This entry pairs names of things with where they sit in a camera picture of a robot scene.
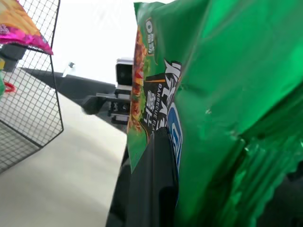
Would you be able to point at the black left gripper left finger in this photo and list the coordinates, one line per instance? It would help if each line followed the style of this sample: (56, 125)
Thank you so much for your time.
(151, 184)

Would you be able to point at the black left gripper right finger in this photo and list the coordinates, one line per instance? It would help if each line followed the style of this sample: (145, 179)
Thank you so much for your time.
(290, 203)

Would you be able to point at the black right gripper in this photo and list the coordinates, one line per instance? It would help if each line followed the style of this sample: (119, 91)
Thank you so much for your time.
(120, 107)

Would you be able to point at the green barbecue chip bag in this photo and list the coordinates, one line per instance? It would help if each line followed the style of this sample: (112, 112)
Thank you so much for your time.
(232, 94)

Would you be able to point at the green snack bag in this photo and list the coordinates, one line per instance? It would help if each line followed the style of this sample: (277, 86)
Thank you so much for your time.
(2, 86)

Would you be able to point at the black box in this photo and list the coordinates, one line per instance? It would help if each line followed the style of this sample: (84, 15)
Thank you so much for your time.
(11, 56)

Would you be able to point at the orange and pink snack bag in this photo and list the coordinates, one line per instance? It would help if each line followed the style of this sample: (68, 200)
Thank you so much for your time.
(21, 26)

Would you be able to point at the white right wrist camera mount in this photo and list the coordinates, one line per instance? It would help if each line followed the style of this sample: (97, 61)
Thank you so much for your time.
(123, 73)

